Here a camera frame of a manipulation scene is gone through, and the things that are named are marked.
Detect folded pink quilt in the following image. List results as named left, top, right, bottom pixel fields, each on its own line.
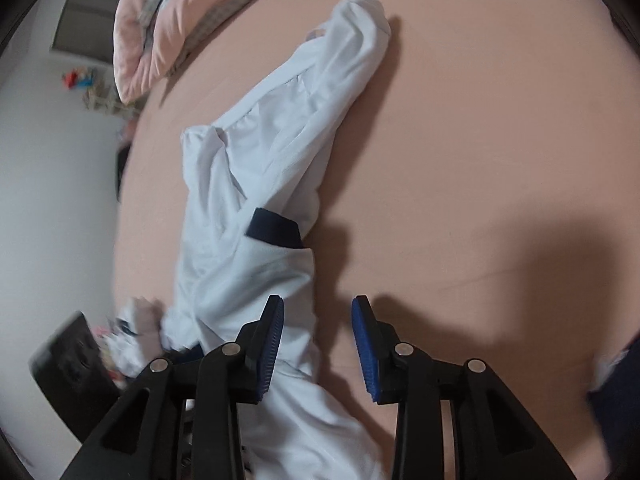
left=112, top=0, right=301, bottom=103

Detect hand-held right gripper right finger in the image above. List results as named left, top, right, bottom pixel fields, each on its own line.
left=351, top=295, right=577, bottom=480

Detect grey cabinet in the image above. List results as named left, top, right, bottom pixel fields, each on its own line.
left=50, top=0, right=131, bottom=63

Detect white toy shelf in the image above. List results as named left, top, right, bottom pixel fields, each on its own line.
left=82, top=80, right=126, bottom=111

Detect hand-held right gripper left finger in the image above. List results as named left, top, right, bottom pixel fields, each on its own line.
left=59, top=295, right=286, bottom=480

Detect pink-sheeted bed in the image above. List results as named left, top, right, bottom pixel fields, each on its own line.
left=110, top=0, right=640, bottom=480

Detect red and blue plush toy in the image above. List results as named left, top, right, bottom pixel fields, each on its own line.
left=62, top=67, right=101, bottom=88

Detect navy pants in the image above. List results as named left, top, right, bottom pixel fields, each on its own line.
left=585, top=335, right=640, bottom=466

